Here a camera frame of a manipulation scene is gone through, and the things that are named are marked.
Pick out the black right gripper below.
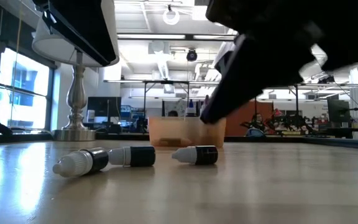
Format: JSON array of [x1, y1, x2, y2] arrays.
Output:
[[200, 0, 358, 124]]

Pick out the small dark food coloring bottle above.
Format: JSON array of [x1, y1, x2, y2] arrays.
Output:
[[171, 145, 219, 166]]

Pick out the small red food coloring bottle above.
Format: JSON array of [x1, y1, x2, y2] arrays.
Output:
[[52, 147, 110, 179]]

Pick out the small blue food coloring bottle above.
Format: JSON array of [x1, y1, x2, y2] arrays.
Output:
[[108, 146, 156, 168]]

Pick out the orange partition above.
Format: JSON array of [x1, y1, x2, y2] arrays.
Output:
[[225, 101, 275, 137]]

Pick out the ceiling light bar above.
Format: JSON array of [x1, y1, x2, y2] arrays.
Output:
[[116, 32, 239, 43]]

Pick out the white shade table lamp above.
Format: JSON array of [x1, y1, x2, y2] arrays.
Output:
[[32, 0, 120, 142]]

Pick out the dark background monitor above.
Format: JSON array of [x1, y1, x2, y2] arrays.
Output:
[[87, 96, 122, 118], [327, 99, 351, 124]]

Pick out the orange plastic tray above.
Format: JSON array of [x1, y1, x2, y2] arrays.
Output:
[[149, 116, 227, 149]]

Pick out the black background gantry frame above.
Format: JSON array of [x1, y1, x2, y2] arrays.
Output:
[[104, 79, 301, 116]]

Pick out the blue window frame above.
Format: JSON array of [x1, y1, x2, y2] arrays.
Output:
[[0, 43, 57, 131]]

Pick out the white ring ceiling light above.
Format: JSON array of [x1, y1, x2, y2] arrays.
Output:
[[162, 4, 181, 26]]

